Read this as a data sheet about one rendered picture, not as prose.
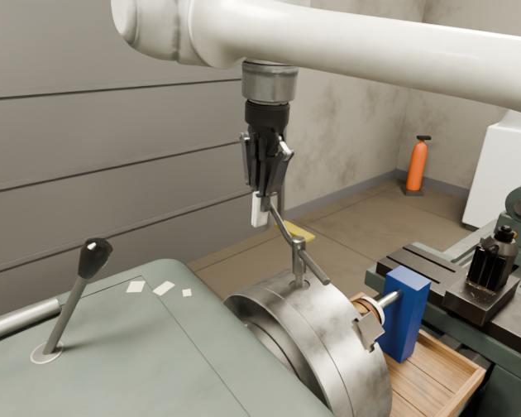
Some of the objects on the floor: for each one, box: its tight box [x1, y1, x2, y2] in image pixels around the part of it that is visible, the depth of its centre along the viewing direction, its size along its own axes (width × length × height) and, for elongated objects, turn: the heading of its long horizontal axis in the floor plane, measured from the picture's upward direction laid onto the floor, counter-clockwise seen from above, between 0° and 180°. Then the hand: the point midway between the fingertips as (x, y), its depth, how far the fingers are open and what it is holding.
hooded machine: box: [462, 109, 521, 232], centre depth 298 cm, size 69×59×138 cm
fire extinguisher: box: [401, 136, 432, 196], centre depth 396 cm, size 28×28×66 cm
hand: (260, 208), depth 68 cm, fingers closed
